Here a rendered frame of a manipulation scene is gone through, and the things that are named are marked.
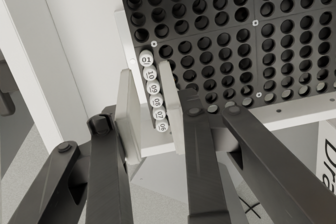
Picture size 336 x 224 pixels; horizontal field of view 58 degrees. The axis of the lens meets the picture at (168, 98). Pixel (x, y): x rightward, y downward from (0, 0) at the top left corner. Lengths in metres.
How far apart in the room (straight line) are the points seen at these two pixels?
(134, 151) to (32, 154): 1.38
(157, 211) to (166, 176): 0.28
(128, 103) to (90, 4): 0.19
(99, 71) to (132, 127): 0.20
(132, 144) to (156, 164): 1.30
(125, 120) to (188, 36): 0.14
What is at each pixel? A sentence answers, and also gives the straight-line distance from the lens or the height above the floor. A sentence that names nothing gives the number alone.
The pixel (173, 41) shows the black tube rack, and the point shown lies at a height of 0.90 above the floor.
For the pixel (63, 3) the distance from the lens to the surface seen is 0.34.
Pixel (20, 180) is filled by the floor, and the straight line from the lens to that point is 1.65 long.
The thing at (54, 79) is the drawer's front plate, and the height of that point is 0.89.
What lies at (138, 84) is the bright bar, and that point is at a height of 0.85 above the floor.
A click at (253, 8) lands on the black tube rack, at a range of 0.29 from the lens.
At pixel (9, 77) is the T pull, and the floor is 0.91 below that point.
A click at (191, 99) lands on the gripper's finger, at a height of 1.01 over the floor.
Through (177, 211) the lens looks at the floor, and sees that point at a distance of 1.74.
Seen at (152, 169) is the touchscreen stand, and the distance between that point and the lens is 1.48.
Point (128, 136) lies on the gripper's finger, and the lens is 0.16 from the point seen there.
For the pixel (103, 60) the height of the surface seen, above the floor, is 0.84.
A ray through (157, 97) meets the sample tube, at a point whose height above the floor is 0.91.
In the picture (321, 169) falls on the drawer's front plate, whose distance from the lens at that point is 0.51.
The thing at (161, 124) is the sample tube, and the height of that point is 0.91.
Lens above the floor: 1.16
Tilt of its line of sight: 63 degrees down
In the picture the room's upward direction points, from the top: 169 degrees clockwise
